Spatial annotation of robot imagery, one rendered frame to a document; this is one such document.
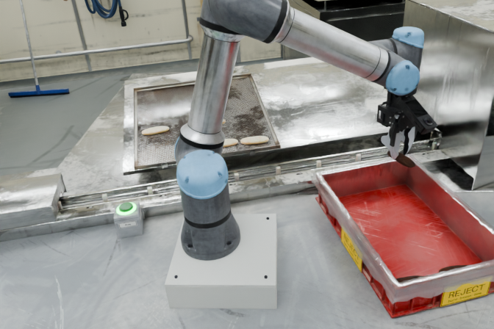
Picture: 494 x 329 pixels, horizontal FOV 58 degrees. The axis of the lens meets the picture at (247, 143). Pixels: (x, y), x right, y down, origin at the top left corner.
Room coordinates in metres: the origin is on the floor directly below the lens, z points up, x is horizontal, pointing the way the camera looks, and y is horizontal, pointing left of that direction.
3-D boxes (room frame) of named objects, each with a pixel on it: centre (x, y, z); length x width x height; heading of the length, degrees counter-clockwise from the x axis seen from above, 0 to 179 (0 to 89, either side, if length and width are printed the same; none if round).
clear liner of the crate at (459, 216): (0.92, -0.40, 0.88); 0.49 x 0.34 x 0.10; 12
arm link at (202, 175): (0.88, 0.11, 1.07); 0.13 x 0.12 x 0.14; 10
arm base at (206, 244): (0.88, 0.11, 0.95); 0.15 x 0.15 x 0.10
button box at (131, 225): (1.04, 0.36, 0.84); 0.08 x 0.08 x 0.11; 9
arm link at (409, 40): (1.10, -0.42, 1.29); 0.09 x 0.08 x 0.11; 100
